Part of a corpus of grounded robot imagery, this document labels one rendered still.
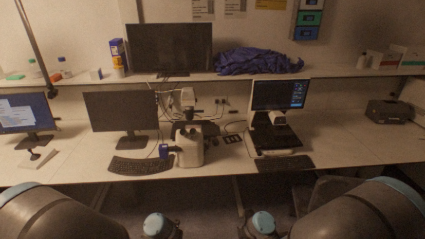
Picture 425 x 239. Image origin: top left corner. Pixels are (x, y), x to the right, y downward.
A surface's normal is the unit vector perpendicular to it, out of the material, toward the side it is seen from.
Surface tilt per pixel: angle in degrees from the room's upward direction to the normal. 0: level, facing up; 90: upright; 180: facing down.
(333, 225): 37
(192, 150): 91
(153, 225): 19
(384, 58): 90
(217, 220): 0
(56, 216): 15
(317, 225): 45
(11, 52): 90
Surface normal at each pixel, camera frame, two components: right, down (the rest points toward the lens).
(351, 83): 0.07, 0.47
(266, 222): 0.14, -0.70
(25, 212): -0.11, -0.74
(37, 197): 0.10, -0.96
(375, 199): -0.04, -0.92
